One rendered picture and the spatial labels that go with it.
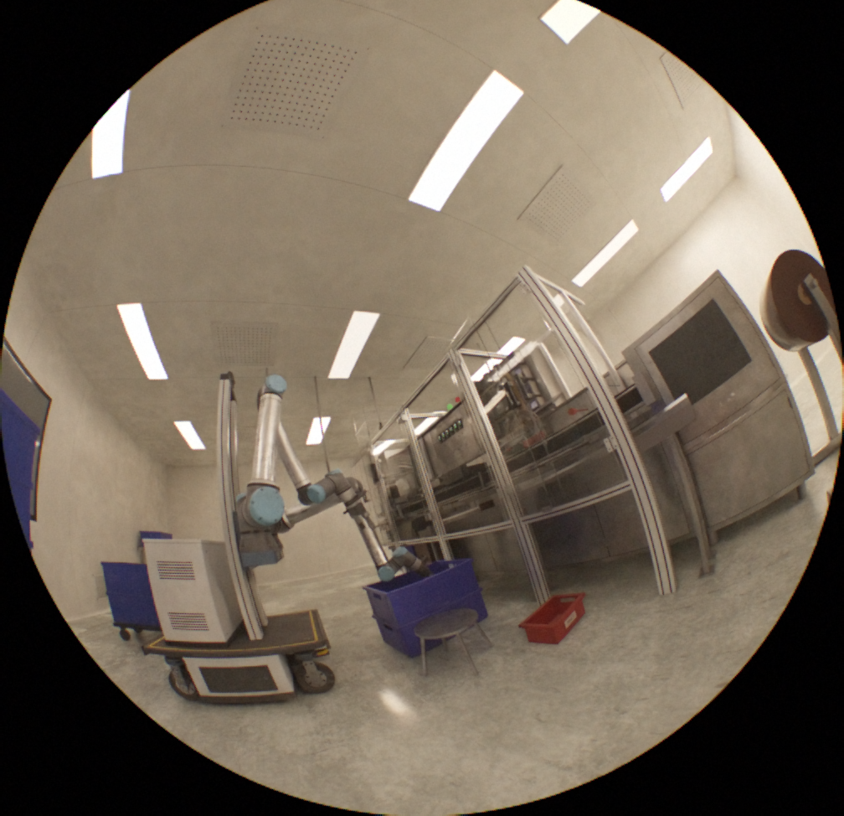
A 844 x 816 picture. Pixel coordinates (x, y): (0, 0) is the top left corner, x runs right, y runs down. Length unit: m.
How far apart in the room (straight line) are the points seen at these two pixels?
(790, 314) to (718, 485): 0.83
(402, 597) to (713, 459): 1.68
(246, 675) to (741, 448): 2.31
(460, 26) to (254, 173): 1.56
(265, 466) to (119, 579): 1.99
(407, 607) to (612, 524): 1.21
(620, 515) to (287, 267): 2.80
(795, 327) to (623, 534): 1.36
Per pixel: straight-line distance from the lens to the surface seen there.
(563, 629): 1.42
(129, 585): 2.76
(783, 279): 1.58
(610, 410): 1.26
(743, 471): 1.57
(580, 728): 0.99
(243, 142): 2.00
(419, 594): 1.62
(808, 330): 1.57
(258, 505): 1.15
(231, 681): 1.50
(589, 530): 1.81
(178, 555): 1.48
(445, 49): 2.06
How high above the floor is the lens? 0.78
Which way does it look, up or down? 25 degrees up
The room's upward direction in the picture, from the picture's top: 18 degrees counter-clockwise
